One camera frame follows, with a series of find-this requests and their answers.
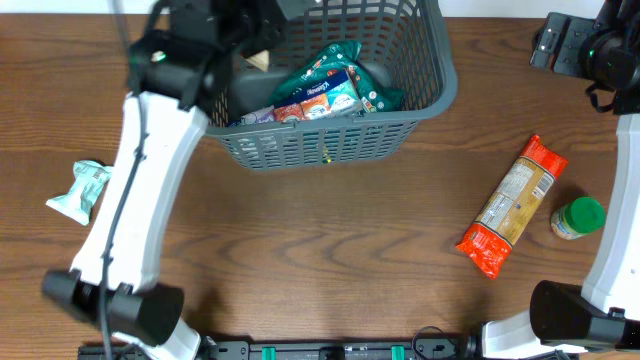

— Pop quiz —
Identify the beige paper snack bag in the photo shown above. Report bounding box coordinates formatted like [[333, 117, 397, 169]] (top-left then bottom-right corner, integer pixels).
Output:
[[246, 50, 270, 72]]

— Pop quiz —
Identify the Kleenex tissue multipack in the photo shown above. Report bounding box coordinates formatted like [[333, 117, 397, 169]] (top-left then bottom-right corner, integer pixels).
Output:
[[231, 70, 363, 126]]

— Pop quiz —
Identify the grey plastic basket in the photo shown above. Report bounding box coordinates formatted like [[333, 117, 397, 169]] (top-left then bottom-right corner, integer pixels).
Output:
[[206, 0, 458, 170]]

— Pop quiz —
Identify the green Nescafe coffee bag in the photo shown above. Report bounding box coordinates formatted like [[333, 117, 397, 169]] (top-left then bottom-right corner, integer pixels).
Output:
[[267, 40, 404, 112]]

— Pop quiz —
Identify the mint green wipes packet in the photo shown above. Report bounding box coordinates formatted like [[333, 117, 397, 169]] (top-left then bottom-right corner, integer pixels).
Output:
[[46, 160, 113, 226]]

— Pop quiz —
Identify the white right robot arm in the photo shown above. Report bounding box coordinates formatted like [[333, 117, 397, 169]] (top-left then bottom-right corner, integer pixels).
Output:
[[461, 1, 639, 359]]

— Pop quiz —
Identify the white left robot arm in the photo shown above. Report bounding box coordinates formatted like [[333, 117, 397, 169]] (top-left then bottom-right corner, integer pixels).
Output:
[[42, 0, 310, 359]]

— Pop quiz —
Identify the green lid jar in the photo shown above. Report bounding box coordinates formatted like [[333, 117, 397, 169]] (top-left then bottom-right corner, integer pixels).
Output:
[[550, 197, 606, 240]]

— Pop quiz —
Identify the orange noodle packet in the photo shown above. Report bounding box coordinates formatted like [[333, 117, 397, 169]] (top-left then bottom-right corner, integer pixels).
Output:
[[456, 135, 568, 279]]

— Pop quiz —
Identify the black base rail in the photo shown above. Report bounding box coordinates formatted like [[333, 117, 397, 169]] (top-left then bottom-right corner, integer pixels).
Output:
[[75, 335, 482, 360]]

